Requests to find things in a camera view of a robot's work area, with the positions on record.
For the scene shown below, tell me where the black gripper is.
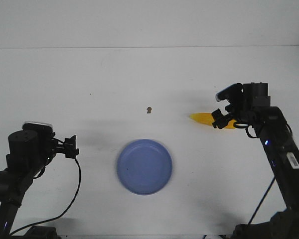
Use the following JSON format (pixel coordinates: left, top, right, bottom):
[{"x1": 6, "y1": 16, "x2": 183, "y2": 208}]
[
  {"x1": 52, "y1": 135, "x2": 79, "y2": 158},
  {"x1": 211, "y1": 103, "x2": 249, "y2": 129}
]

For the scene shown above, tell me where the yellow corn cob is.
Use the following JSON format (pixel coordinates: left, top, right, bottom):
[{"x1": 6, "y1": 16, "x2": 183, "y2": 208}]
[{"x1": 189, "y1": 113, "x2": 236, "y2": 129}]

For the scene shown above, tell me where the blue round plate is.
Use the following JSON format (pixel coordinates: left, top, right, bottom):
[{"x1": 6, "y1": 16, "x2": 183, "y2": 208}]
[{"x1": 116, "y1": 139, "x2": 173, "y2": 196}]

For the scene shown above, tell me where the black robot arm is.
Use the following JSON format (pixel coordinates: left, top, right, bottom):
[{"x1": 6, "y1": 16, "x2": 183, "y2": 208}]
[
  {"x1": 0, "y1": 130, "x2": 79, "y2": 239},
  {"x1": 212, "y1": 83, "x2": 299, "y2": 239}
]

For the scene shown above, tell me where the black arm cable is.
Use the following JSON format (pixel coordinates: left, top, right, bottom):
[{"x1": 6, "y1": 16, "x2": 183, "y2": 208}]
[
  {"x1": 246, "y1": 174, "x2": 276, "y2": 225},
  {"x1": 8, "y1": 139, "x2": 82, "y2": 237}
]

